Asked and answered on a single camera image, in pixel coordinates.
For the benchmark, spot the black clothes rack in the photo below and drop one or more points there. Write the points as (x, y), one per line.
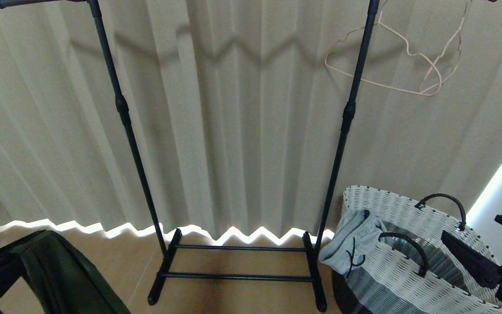
(122, 109)

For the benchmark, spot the pale grey shorts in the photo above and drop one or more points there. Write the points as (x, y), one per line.
(355, 235)

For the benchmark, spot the green printed t-shirt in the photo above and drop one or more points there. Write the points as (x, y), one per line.
(59, 270)

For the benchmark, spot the white laundry basket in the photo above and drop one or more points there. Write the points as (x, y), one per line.
(390, 200)

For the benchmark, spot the pink clothes hanger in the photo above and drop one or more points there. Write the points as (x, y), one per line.
(452, 37)
(441, 80)

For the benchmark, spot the beige curtain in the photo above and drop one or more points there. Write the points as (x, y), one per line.
(233, 131)

